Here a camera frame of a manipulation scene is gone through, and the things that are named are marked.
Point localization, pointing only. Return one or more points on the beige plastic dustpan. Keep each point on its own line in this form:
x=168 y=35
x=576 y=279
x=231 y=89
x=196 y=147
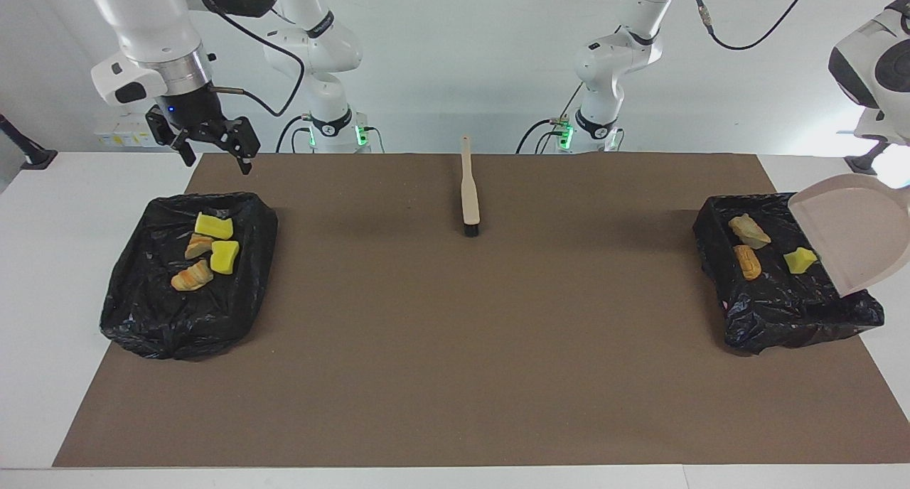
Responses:
x=853 y=233

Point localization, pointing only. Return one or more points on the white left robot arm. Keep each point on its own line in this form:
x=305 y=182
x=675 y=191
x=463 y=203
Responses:
x=871 y=62

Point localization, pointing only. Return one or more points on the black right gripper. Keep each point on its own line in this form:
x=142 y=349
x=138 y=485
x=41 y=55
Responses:
x=190 y=112

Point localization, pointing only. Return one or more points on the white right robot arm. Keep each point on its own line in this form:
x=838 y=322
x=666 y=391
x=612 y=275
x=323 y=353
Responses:
x=149 y=34

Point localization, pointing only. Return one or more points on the small yellow sponge wedge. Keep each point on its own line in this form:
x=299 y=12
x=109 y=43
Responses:
x=800 y=260

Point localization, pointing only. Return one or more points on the striped orange croissant toy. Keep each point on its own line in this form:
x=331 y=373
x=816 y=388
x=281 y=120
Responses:
x=192 y=277
x=198 y=246
x=748 y=231

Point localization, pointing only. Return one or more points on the white wall outlet box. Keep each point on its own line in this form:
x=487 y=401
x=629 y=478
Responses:
x=117 y=133

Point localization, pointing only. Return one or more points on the brown table mat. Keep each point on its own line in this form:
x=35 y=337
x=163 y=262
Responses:
x=455 y=389

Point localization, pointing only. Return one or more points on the beige hand brush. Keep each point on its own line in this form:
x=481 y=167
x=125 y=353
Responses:
x=469 y=190

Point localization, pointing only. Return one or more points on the brown bread nugget toy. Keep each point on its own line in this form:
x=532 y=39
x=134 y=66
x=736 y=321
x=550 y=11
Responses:
x=747 y=261

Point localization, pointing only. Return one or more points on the black camera stand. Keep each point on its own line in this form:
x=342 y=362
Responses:
x=864 y=163
x=35 y=158

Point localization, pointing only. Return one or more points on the yellow sponge piece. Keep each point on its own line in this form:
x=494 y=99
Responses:
x=225 y=256
x=213 y=226

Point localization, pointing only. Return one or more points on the black bag-lined bin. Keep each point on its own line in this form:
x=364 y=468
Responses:
x=782 y=311
x=156 y=311

